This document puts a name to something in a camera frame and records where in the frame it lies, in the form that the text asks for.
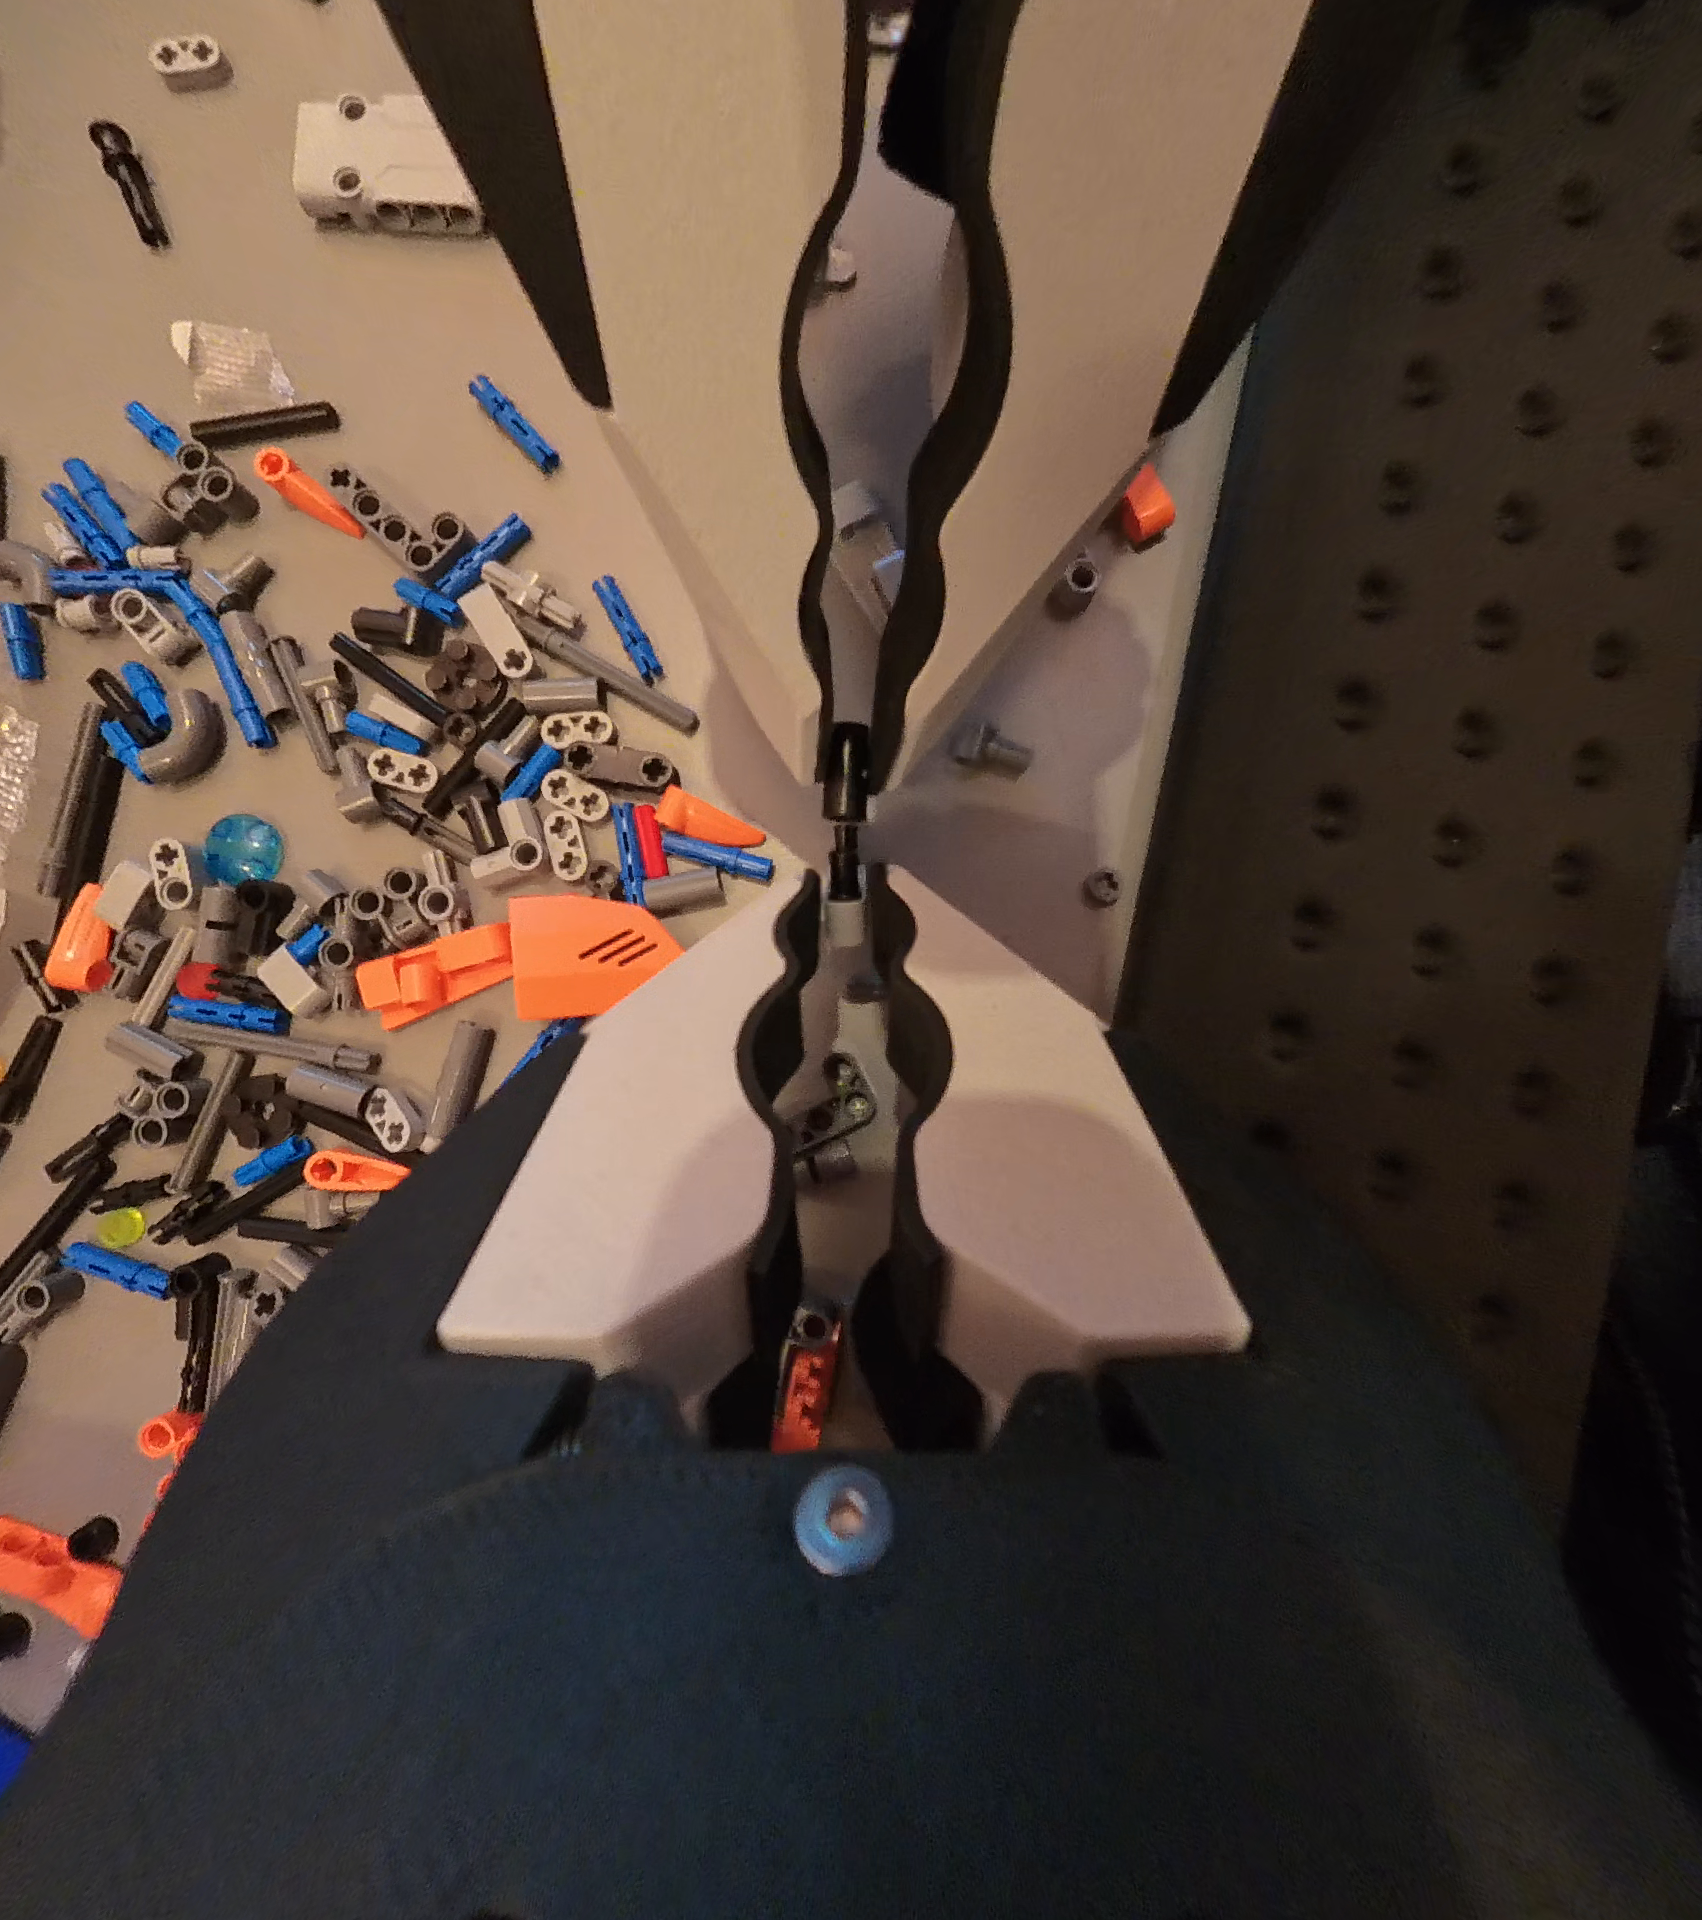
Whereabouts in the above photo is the grey desk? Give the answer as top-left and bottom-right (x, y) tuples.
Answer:
(0, 0), (1249, 1742)

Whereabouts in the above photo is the grey flat motor brick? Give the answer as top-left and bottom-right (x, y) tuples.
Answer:
(292, 92), (485, 235)

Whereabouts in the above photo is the light grey curved panel brick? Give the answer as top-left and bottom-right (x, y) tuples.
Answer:
(828, 481), (914, 619)

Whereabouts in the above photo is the black brick axle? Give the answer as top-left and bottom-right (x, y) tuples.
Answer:
(190, 401), (340, 449)

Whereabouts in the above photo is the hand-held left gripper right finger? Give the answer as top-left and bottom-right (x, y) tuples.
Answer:
(858, 867), (1249, 1450)

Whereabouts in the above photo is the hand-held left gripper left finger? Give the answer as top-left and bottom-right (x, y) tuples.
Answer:
(437, 870), (824, 1450)

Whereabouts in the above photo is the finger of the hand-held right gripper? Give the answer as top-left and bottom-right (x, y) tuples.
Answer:
(535, 0), (868, 786)
(861, 0), (1310, 791)

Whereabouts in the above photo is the pile of brick parts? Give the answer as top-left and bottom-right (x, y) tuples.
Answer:
(0, 396), (769, 1682)

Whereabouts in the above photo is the black brick pin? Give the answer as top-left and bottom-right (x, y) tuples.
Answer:
(820, 720), (878, 864)
(88, 121), (173, 250)

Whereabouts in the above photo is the grey brick arm with pins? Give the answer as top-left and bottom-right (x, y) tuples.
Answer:
(817, 858), (889, 1010)

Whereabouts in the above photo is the clear plastic scrap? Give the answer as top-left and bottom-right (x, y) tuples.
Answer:
(172, 319), (298, 409)

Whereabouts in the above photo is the dark grey bent holed beam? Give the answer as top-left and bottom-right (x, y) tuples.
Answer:
(797, 1051), (879, 1180)

